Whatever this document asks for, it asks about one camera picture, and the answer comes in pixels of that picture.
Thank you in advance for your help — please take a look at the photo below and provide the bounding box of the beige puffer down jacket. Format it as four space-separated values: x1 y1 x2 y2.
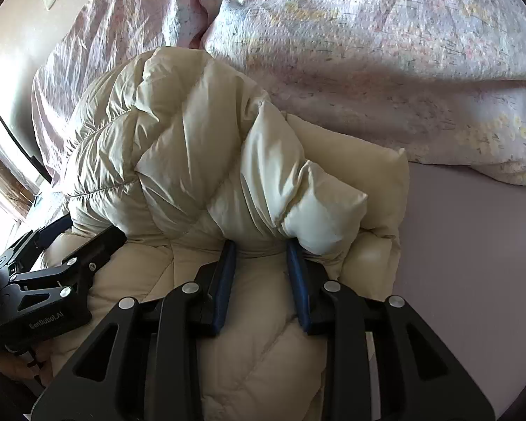
41 48 401 420

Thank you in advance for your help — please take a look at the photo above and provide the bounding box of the white pillow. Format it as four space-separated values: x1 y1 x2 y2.
286 113 410 254

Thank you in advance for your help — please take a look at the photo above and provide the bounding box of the person's left hand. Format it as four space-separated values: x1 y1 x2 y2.
0 340 53 386

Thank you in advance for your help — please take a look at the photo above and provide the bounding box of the pink floral duvet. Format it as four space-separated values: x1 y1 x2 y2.
31 0 526 186

